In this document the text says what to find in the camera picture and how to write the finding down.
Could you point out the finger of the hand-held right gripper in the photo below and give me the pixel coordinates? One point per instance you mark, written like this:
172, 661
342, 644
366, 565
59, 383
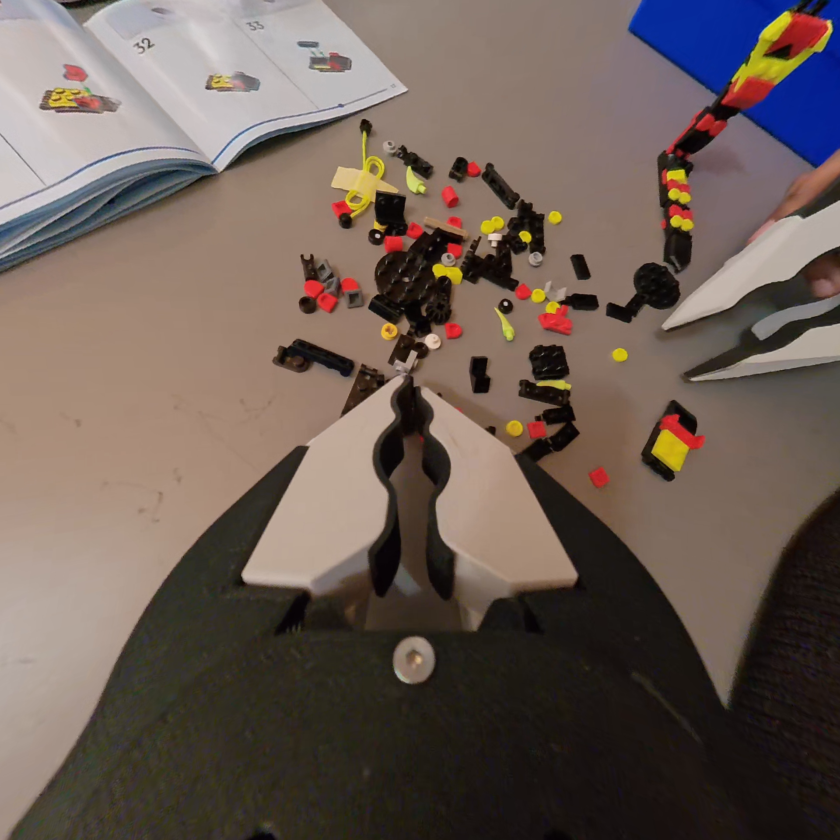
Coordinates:
774, 262
787, 354

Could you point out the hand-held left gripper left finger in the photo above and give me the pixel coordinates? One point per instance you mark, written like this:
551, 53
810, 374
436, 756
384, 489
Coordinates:
308, 512

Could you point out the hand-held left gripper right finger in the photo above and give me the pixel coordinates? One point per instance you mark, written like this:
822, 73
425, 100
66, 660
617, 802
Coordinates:
505, 525

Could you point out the black round lego plate assembly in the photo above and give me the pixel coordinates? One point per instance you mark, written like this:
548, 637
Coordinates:
656, 285

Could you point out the pile of lego pieces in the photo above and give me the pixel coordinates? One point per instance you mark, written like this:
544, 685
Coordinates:
407, 269

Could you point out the red square lego tile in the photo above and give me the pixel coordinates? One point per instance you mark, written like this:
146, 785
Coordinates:
598, 477

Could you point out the yellow red black lego block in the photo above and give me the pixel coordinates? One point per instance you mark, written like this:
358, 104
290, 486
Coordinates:
670, 446

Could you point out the long red yellow lego model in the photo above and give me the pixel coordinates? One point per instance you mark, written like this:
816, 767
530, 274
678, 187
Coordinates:
781, 46

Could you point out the lego instruction booklet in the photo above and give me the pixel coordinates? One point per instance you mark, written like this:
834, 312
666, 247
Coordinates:
164, 98

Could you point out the person's right hand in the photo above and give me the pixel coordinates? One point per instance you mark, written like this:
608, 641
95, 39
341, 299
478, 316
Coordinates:
804, 190

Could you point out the blue box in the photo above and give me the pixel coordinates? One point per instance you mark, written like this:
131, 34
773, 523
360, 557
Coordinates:
689, 39

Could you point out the person's dark clothing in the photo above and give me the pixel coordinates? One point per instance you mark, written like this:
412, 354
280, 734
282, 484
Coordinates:
800, 656

